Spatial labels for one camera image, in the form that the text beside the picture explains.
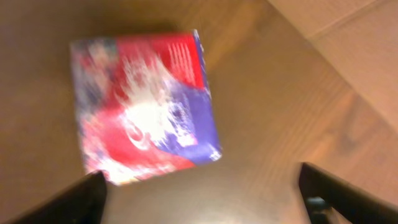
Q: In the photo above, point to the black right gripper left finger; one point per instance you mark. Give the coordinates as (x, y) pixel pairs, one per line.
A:
(83, 203)

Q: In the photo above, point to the purple red snack packet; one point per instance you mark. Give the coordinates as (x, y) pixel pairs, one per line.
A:
(143, 105)

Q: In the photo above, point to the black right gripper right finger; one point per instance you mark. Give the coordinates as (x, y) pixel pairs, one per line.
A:
(323, 193)

